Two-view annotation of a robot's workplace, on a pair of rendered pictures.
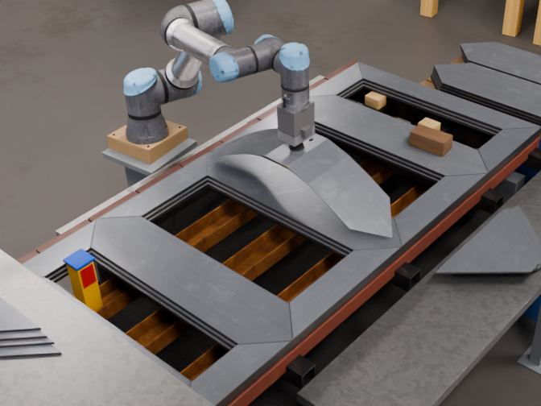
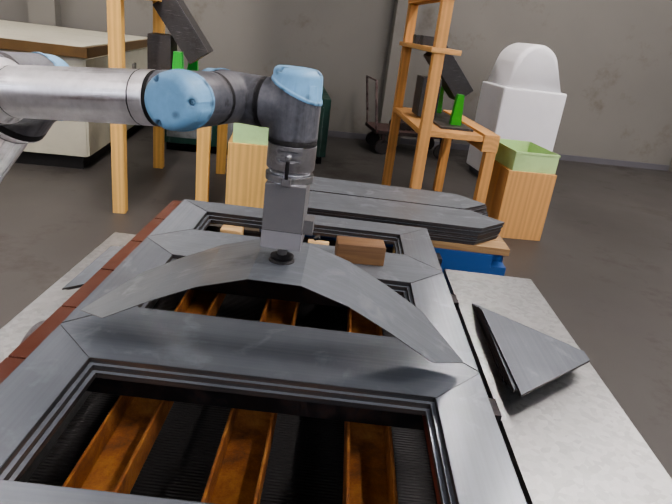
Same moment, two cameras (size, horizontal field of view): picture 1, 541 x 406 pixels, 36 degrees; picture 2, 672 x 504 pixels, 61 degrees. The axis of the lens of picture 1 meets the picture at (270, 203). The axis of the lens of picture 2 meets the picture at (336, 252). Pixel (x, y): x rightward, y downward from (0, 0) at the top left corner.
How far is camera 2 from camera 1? 163 cm
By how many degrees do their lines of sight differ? 42
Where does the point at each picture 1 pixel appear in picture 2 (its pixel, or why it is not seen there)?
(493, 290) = (572, 396)
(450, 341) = (631, 482)
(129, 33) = not seen: outside the picture
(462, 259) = (522, 369)
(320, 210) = (326, 358)
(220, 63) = (187, 82)
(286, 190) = (248, 345)
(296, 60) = (316, 85)
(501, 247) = (533, 344)
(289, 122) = (292, 208)
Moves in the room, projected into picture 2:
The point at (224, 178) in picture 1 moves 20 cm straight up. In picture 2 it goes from (126, 354) to (124, 240)
